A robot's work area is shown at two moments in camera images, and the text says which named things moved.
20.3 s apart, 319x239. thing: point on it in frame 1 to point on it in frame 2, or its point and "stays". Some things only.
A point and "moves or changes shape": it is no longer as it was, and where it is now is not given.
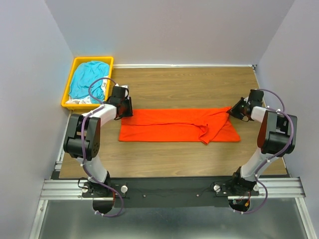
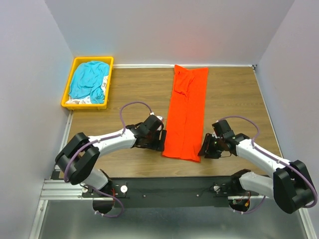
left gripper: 127,107 to 154,140
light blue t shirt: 83,74 stays
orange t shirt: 203,125 moves or changes shape
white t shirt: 87,100 stays
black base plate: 135,192 stays
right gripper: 237,109 to 212,147
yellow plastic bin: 78,62 stays
